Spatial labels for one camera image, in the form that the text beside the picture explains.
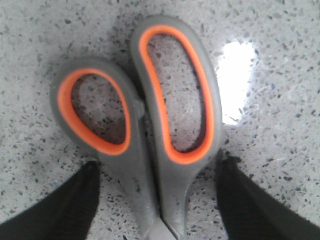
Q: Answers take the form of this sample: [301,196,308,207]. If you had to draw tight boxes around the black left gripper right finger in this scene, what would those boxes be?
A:
[215,150,320,240]

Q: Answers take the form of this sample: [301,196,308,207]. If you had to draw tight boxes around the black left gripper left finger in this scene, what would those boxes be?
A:
[0,161,100,240]

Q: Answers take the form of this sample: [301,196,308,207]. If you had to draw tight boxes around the grey orange handled scissors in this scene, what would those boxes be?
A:
[50,15,222,240]

